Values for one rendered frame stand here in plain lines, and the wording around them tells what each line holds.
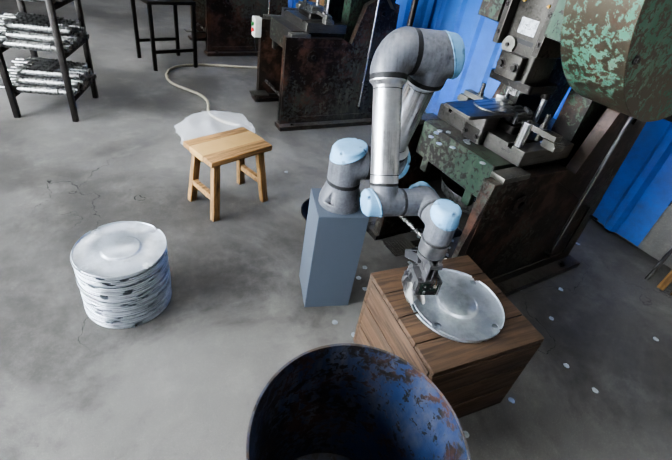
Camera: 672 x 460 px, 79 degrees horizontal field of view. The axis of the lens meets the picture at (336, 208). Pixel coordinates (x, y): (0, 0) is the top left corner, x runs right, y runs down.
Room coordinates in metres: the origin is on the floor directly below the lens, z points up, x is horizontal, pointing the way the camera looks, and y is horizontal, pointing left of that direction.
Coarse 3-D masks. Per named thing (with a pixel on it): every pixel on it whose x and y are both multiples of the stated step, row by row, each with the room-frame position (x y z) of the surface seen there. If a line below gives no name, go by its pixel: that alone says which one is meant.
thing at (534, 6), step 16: (528, 0) 1.60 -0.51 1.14; (544, 0) 1.55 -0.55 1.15; (528, 16) 1.58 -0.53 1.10; (544, 16) 1.54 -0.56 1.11; (512, 32) 1.62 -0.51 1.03; (528, 32) 1.56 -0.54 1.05; (512, 48) 1.58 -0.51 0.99; (528, 48) 1.54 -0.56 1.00; (496, 64) 1.63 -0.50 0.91; (512, 64) 1.54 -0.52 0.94; (528, 64) 1.52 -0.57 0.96; (544, 64) 1.55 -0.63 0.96; (528, 80) 1.52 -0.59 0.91; (544, 80) 1.57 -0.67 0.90
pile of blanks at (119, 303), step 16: (80, 272) 0.87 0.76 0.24; (144, 272) 0.93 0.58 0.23; (160, 272) 0.98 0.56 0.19; (80, 288) 0.88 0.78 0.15; (96, 288) 0.86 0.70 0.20; (112, 288) 0.87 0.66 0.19; (128, 288) 0.89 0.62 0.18; (144, 288) 0.92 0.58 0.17; (160, 288) 0.97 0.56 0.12; (96, 304) 0.86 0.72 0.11; (112, 304) 0.86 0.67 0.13; (128, 304) 0.88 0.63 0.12; (144, 304) 0.91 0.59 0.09; (160, 304) 0.97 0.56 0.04; (96, 320) 0.87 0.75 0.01; (112, 320) 0.86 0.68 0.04; (128, 320) 0.87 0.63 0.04; (144, 320) 0.90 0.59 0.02
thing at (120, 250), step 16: (112, 224) 1.11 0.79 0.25; (128, 224) 1.13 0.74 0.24; (144, 224) 1.14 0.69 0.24; (80, 240) 1.00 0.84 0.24; (96, 240) 1.02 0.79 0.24; (112, 240) 1.02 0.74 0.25; (128, 240) 1.04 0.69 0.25; (144, 240) 1.06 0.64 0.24; (160, 240) 1.07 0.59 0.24; (80, 256) 0.93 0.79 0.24; (96, 256) 0.94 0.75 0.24; (112, 256) 0.95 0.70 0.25; (128, 256) 0.97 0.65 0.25; (144, 256) 0.98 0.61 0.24; (160, 256) 0.99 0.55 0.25; (96, 272) 0.88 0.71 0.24; (112, 272) 0.89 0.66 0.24; (128, 272) 0.90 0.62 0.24
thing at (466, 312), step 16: (448, 272) 1.05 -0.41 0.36; (448, 288) 0.97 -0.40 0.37; (464, 288) 0.99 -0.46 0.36; (480, 288) 1.00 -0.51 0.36; (416, 304) 0.88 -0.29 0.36; (432, 304) 0.89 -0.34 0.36; (448, 304) 0.90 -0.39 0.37; (464, 304) 0.91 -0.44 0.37; (480, 304) 0.93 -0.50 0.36; (496, 304) 0.94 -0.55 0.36; (432, 320) 0.83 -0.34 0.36; (448, 320) 0.84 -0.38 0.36; (464, 320) 0.85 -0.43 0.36; (480, 320) 0.86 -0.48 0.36; (496, 320) 0.88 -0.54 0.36; (464, 336) 0.79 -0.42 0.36; (480, 336) 0.80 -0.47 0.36
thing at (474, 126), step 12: (456, 108) 1.46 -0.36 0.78; (468, 108) 1.48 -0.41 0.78; (480, 108) 1.50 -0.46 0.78; (492, 108) 1.52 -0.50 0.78; (504, 108) 1.54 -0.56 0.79; (468, 120) 1.54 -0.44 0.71; (480, 120) 1.50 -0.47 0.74; (492, 120) 1.49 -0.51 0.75; (468, 132) 1.53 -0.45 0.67; (480, 132) 1.48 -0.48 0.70
